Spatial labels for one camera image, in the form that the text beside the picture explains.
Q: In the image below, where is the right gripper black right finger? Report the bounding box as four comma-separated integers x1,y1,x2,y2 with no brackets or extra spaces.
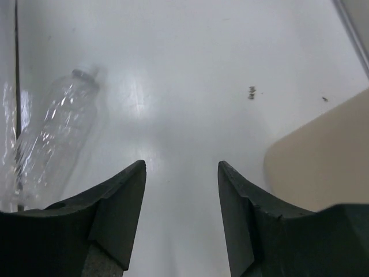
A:
218,161,368,276

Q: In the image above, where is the cream plastic bin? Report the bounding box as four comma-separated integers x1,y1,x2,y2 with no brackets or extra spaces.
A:
264,90,368,211

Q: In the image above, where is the aluminium frame rail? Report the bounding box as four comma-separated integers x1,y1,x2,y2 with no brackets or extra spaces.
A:
333,0,368,77

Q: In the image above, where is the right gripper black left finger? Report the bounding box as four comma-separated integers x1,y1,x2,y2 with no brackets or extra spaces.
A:
1,160,146,276

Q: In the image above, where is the clear bottle white cap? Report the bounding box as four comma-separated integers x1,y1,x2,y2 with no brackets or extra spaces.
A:
1,65,100,212

